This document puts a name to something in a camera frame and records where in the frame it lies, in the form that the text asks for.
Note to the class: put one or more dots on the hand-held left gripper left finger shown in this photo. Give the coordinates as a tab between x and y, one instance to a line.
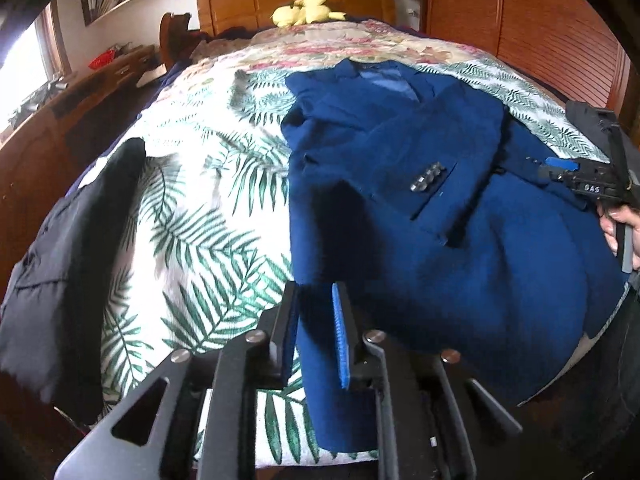
287	330

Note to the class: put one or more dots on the yellow plush toy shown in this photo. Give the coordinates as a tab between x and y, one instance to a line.
305	10

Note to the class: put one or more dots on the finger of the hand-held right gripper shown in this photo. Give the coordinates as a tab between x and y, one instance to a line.
560	176
560	162

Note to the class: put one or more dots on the white paper sheet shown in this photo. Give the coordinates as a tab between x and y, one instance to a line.
150	77

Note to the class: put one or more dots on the floral quilt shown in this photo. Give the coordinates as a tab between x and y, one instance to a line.
300	50

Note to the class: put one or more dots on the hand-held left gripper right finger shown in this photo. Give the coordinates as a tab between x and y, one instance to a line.
342	340

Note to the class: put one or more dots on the blue suit jacket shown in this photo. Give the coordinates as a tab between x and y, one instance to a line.
450	260

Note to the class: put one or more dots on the window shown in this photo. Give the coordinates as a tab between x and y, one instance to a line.
25	70

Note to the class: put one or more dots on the black garment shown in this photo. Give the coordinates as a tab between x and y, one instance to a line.
65	270

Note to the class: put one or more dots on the leaf print bed sheet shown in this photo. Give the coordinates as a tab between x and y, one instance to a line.
200	185

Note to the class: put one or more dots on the wooden louvered wardrobe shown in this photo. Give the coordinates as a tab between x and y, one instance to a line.
525	15

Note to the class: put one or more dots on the red bowl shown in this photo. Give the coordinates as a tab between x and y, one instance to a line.
102	59

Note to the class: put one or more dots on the wooden bed headboard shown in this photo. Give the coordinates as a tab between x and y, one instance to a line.
235	7

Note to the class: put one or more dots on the person's right hand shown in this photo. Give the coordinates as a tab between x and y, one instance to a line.
609	230

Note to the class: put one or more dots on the wooden desk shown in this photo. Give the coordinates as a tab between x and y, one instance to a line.
60	130

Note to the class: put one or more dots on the wooden chair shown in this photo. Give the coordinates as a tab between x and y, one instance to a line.
172	35

